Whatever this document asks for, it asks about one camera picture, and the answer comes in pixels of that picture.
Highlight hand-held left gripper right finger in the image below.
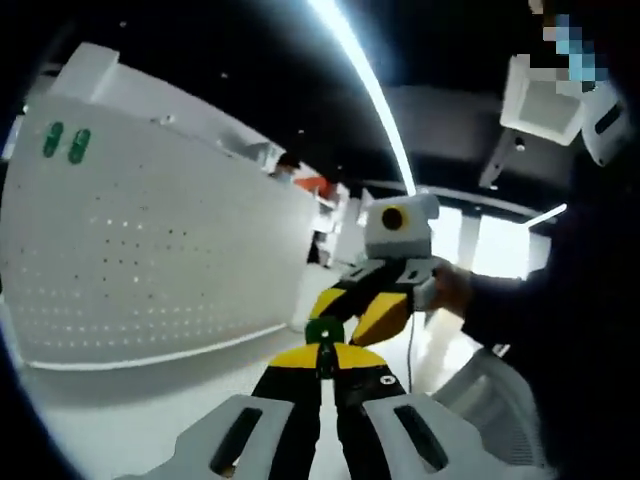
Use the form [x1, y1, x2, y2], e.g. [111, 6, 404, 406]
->
[331, 343, 485, 480]

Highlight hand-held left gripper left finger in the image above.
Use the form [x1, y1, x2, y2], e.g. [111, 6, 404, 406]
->
[174, 343, 322, 480]

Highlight white perforated mounting plate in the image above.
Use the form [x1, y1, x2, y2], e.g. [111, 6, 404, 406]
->
[0, 97, 314, 371]

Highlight person's right hand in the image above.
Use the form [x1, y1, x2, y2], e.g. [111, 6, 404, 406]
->
[431, 263, 475, 317]

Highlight white shelf unit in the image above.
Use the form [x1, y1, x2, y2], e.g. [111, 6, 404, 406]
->
[310, 183, 347, 267]

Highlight orange panel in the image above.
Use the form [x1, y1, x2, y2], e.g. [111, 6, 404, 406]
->
[294, 174, 336, 195]

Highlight white mesh chair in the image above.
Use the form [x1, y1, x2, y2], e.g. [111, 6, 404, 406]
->
[432, 347, 549, 471]

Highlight short ceiling light strip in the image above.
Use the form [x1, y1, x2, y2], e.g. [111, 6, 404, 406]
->
[524, 202, 570, 227]

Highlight long ceiling light strip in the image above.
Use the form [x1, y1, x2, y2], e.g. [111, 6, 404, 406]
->
[304, 0, 419, 196]

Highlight ceiling air conditioner cassette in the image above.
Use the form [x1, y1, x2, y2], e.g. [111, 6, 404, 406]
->
[499, 54, 586, 147]

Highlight person's dark upper body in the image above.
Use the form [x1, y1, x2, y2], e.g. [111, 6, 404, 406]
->
[539, 149, 640, 480]

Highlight white cabinet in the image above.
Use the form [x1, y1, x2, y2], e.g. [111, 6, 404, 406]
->
[49, 42, 281, 166]

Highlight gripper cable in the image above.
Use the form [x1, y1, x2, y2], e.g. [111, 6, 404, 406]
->
[405, 309, 419, 396]

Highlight grey ceiling bracket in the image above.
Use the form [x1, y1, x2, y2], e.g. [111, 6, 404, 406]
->
[478, 131, 517, 190]

